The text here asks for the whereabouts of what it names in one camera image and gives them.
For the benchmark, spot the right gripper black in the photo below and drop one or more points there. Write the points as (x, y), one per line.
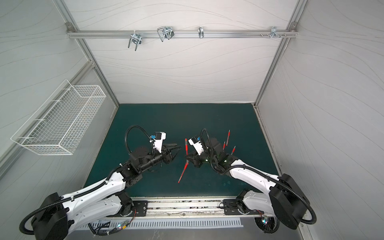
(193, 160)

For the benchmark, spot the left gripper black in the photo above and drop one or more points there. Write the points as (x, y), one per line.
(166, 154)

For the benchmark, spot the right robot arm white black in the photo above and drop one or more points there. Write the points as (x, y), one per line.
(279, 199)

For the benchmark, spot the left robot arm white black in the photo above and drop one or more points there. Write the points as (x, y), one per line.
(59, 216)

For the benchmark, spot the green table mat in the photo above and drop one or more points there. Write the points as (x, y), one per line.
(134, 122)

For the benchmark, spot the metal U-bolt clamp left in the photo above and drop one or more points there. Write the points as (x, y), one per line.
(135, 40)

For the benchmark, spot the metal u-bolt clamp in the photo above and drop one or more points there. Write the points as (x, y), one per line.
(165, 32)
(135, 40)

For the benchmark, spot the metal U-bolt clamp middle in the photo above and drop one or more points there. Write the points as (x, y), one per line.
(165, 32)

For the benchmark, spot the metal bolt clamp right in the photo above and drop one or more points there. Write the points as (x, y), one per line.
(274, 34)

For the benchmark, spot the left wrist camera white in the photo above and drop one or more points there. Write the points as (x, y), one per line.
(157, 140)

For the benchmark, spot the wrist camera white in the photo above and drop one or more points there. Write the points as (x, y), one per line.
(157, 140)
(197, 144)

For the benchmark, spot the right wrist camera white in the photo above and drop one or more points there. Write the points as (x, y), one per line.
(197, 144)

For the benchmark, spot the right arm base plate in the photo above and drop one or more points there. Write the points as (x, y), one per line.
(232, 207)

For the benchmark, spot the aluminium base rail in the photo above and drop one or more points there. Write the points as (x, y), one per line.
(172, 208)

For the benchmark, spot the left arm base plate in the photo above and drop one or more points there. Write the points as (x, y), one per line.
(136, 207)

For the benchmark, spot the white slotted cable duct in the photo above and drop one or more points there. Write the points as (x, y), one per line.
(196, 223)

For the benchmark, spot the white wire basket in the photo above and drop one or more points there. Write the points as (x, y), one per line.
(58, 125)

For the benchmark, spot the small metal bracket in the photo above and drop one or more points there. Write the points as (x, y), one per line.
(201, 32)

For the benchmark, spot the aluminium crossbar rail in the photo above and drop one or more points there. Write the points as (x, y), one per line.
(179, 34)

